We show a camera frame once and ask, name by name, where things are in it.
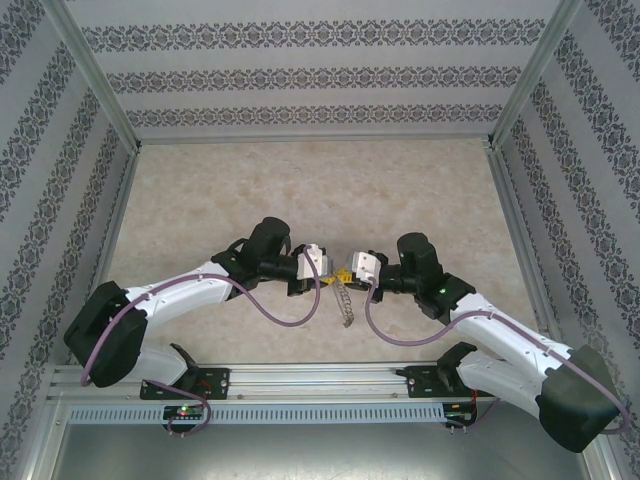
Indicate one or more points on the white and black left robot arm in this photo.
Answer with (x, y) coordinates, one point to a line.
(185, 290)

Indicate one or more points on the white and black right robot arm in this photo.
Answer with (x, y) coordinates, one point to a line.
(505, 330)

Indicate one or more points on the small circuit board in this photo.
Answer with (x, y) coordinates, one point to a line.
(182, 411)
(457, 416)

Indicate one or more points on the grey metal sheet panel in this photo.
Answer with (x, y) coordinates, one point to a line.
(320, 455)

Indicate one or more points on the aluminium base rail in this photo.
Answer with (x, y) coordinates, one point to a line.
(315, 380)

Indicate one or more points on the aluminium table edge rail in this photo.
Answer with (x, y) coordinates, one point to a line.
(515, 210)
(120, 200)

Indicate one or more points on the aluminium frame post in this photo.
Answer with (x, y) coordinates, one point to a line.
(95, 75)
(537, 70)

